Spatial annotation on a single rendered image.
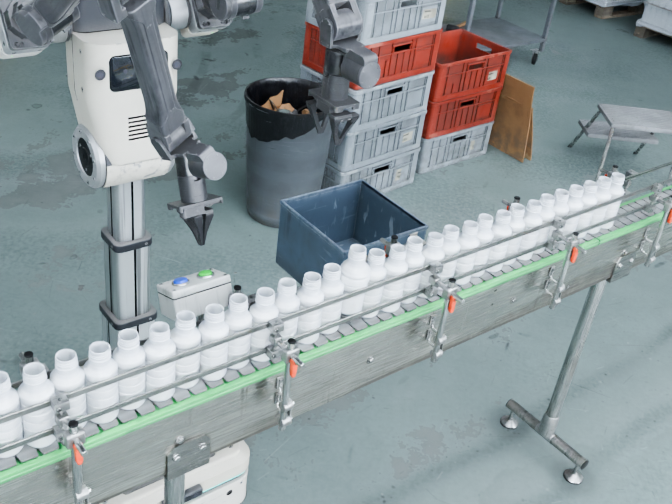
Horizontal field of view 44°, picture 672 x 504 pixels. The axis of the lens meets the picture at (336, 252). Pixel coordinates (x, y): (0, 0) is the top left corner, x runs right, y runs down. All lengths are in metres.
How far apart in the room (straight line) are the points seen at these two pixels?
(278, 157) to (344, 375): 2.10
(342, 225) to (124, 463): 1.24
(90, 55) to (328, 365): 0.87
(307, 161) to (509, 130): 1.70
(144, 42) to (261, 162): 2.48
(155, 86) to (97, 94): 0.40
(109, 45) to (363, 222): 1.08
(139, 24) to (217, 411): 0.77
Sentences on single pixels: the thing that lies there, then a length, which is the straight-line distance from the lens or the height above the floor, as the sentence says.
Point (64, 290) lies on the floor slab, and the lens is 3.68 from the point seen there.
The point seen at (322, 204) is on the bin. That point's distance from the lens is 2.55.
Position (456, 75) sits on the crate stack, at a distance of 4.72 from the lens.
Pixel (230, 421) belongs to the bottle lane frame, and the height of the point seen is 0.90.
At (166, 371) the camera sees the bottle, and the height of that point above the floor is 1.08.
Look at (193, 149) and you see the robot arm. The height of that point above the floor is 1.40.
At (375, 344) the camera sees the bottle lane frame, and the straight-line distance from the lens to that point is 1.94.
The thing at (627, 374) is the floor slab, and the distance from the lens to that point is 3.71.
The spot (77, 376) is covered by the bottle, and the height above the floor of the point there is 1.13.
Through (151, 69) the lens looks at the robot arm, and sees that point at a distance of 1.57.
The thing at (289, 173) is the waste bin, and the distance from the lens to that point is 3.94.
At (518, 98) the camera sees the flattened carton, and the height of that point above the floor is 0.40.
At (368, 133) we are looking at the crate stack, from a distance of 4.26.
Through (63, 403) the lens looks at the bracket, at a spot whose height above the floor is 1.12.
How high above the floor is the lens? 2.16
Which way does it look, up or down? 33 degrees down
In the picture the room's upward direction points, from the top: 8 degrees clockwise
